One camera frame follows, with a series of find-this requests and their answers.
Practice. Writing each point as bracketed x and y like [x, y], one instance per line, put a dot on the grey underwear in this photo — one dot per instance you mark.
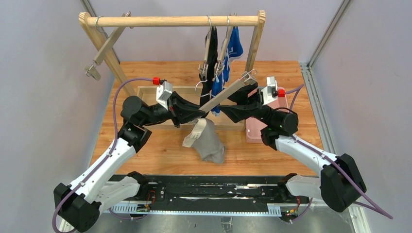
[204, 139]

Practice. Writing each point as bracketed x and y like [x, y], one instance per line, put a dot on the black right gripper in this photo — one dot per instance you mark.
[257, 103]

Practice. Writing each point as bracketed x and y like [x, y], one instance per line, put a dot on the wooden hanger holding blue underwear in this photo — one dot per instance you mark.
[219, 65]

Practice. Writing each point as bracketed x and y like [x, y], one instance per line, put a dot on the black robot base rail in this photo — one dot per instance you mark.
[210, 196]

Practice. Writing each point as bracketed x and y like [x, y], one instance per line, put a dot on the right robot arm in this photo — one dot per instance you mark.
[338, 182]

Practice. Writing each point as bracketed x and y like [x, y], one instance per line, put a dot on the wooden clip hanger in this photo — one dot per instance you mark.
[104, 46]
[247, 78]

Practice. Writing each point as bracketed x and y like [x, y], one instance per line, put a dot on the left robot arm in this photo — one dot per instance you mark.
[81, 202]

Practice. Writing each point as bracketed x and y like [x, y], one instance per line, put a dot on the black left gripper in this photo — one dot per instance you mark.
[175, 110]

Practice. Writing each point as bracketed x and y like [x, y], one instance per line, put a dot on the blue underwear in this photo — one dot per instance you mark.
[234, 51]

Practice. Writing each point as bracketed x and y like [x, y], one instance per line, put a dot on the black underwear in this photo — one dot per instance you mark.
[211, 61]

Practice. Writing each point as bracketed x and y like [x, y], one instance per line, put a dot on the empty wooden clip hanger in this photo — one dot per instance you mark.
[104, 46]

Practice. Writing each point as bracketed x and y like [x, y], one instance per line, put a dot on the wooden hanger holding black underwear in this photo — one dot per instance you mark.
[204, 67]

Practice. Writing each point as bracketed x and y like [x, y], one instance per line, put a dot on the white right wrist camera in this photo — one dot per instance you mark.
[269, 93]

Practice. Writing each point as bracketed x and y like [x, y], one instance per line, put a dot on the wooden clothes rack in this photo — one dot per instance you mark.
[160, 40]

